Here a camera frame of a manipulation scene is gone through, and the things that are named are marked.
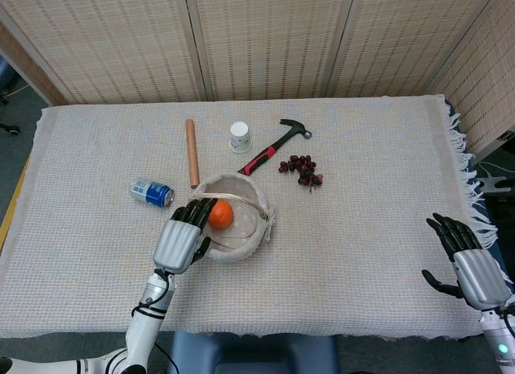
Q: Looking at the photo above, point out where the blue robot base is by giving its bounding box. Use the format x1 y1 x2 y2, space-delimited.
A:
167 331 341 374

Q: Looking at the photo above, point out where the beige waffle weave tablecloth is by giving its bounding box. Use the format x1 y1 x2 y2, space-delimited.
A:
0 93 500 338

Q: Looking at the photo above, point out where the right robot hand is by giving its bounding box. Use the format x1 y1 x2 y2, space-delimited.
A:
421 212 513 311

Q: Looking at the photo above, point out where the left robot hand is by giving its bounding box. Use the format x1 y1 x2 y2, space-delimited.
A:
152 196 219 275

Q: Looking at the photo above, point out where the blue and white drink can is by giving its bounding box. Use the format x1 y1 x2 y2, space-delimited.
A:
130 179 175 208

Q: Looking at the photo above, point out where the black and red claw hammer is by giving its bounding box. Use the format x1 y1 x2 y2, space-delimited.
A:
237 118 313 178

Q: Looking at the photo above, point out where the white paper cup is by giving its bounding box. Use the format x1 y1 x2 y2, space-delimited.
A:
229 121 249 154

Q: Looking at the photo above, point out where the beige fabric basket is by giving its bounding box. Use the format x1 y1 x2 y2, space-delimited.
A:
188 173 278 263

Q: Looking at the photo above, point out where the woven bamboo folding screen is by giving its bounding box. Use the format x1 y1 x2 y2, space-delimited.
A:
0 0 515 153

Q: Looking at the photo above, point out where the brown wooden rolling stick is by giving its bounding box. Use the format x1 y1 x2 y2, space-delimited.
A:
184 118 201 189

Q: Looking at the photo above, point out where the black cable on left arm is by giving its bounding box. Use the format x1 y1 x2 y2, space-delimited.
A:
130 268 178 374

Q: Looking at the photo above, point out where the bunch of dark red grapes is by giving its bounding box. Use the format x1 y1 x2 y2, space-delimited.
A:
277 154 324 193

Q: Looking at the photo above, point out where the orange fruit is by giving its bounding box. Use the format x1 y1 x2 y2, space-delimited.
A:
208 200 235 230

